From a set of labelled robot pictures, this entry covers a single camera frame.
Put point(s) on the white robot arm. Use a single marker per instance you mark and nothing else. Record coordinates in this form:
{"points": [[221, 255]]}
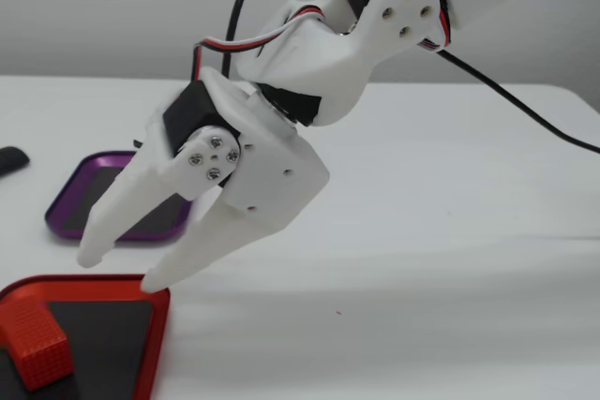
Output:
{"points": [[328, 58]]}

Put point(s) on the purple metal tray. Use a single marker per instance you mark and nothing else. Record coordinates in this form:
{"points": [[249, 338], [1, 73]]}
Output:
{"points": [[70, 215]]}

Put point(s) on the red metal tray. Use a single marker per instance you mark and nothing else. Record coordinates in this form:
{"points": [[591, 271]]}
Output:
{"points": [[154, 334]]}

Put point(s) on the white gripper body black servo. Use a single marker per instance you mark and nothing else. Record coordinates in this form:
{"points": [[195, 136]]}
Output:
{"points": [[274, 170]]}

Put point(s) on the red studded block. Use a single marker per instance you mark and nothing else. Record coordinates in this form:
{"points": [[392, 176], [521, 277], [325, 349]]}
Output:
{"points": [[37, 344]]}

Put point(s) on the black rounded object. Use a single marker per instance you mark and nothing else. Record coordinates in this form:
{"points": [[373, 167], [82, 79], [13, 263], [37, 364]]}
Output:
{"points": [[11, 158]]}

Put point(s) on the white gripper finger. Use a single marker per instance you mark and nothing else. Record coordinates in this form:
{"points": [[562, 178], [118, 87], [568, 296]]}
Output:
{"points": [[211, 245], [136, 198]]}

